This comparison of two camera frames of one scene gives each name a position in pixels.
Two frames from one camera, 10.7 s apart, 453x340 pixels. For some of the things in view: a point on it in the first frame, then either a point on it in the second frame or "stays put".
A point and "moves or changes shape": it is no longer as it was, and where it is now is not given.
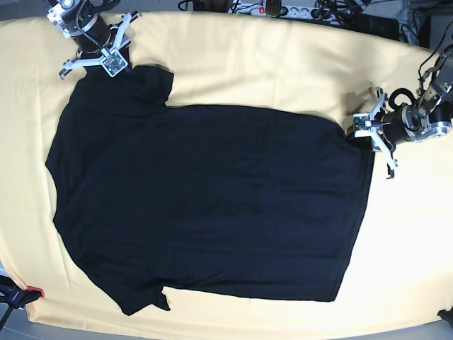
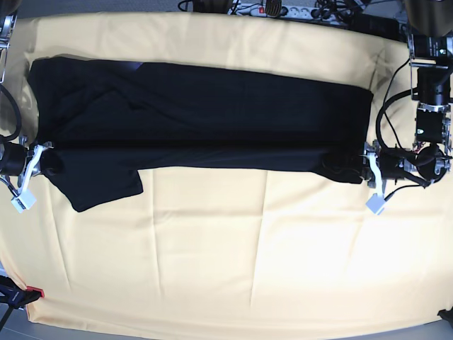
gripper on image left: x=94 y=37 -> x=18 y=160
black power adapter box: x=376 y=25 stays put
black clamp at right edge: x=446 y=315 stays put
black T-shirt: x=203 y=201 moves or changes shape
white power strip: x=301 y=11 stays put
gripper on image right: x=400 y=125 -> x=386 y=163
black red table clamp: x=15 y=296 stays put
